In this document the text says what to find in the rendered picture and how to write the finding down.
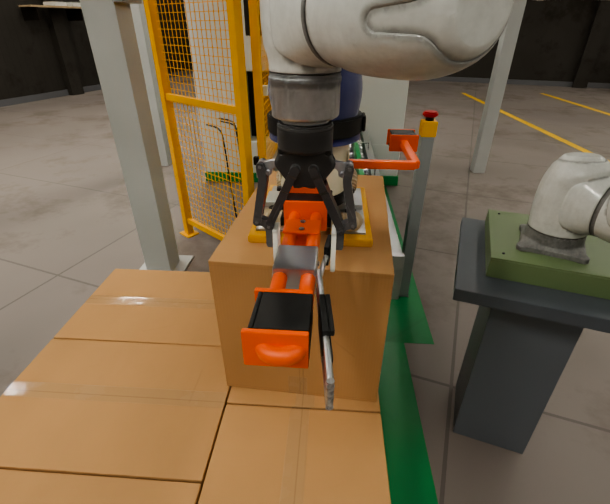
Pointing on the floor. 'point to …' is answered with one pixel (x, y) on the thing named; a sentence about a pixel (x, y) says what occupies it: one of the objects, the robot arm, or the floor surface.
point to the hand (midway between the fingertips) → (305, 251)
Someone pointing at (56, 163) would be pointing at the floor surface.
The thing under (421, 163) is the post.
